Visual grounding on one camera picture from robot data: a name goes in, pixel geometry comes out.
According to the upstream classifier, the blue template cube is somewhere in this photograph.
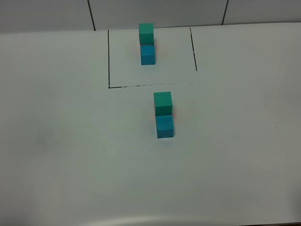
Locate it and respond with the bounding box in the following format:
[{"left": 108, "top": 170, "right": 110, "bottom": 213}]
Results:
[{"left": 140, "top": 45, "right": 156, "bottom": 65}]

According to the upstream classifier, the green template cube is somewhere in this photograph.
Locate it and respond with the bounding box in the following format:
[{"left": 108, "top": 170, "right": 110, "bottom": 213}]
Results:
[{"left": 139, "top": 23, "right": 154, "bottom": 45}]

